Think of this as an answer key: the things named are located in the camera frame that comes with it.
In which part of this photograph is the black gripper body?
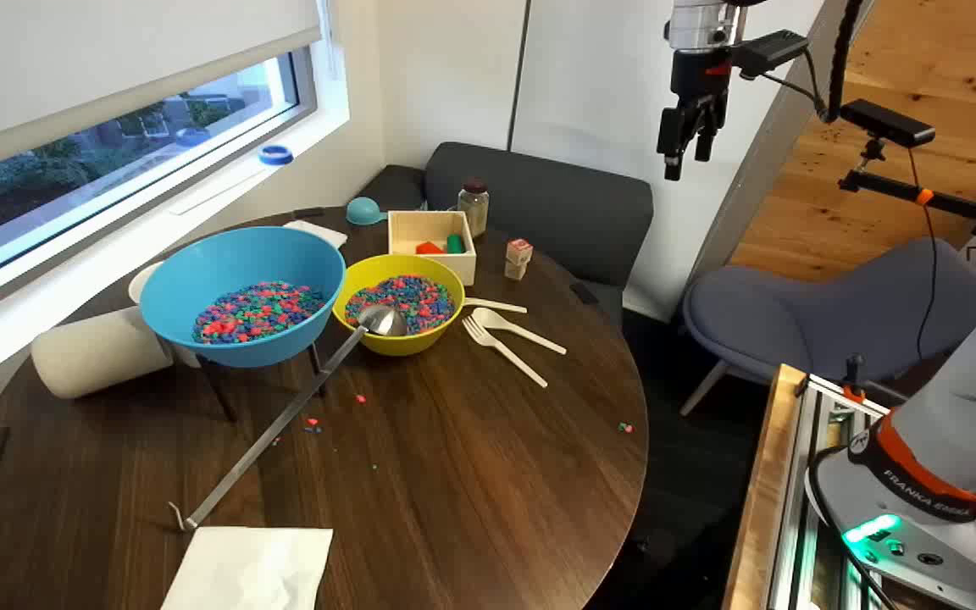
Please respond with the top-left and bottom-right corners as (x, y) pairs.
(654, 48), (735, 152)

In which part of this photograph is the glass jar with brown lid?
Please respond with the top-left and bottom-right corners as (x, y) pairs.
(455, 181), (493, 242)

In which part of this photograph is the small teal bowl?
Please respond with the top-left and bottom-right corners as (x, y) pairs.
(342, 192), (387, 230)

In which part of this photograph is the yellow bowl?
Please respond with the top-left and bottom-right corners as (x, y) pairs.
(329, 252), (468, 359)

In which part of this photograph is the large blue bowl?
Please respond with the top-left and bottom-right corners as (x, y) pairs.
(136, 223), (350, 373)

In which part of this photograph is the white paper towel sheet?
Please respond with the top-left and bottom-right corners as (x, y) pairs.
(159, 522), (336, 610)

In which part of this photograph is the dark grey sofa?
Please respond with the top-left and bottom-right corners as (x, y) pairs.
(355, 138), (656, 333)

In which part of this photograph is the grey lounge chair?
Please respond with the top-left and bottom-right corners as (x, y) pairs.
(679, 234), (976, 420)

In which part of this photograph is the white wooden box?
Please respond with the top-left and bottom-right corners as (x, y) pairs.
(384, 208), (481, 287)

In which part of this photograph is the wooden bench board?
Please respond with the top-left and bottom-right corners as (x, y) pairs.
(721, 363), (813, 610)

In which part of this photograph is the small white napkin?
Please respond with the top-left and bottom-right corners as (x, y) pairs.
(281, 216), (353, 252)

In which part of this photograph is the white roller blind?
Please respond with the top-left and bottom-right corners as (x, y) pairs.
(0, 0), (329, 184)

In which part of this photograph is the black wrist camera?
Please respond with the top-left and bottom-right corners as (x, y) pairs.
(730, 31), (813, 82)

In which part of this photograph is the black camera on stand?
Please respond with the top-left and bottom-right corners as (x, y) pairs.
(836, 96), (976, 234)

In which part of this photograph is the aluminium frame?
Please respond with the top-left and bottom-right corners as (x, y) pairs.
(764, 368), (899, 610)

